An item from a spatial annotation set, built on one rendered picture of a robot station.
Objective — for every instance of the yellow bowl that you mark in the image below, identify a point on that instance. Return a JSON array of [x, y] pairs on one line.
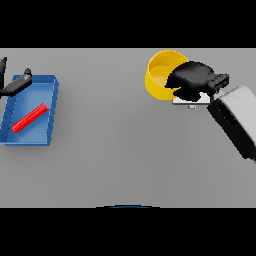
[[160, 75]]

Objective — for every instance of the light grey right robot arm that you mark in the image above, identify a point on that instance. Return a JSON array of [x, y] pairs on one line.
[[238, 120]]

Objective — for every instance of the pale square measuring scale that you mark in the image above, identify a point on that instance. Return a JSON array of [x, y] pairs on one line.
[[204, 99]]

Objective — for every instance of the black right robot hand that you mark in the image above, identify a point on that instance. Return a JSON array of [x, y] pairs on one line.
[[193, 80]]

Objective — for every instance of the red beaker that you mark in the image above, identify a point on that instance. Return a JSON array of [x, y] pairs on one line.
[[29, 117]]

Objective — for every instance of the blue tray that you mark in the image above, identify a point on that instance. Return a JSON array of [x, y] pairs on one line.
[[31, 111]]

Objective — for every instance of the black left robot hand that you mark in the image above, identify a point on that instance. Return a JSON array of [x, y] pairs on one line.
[[16, 85]]

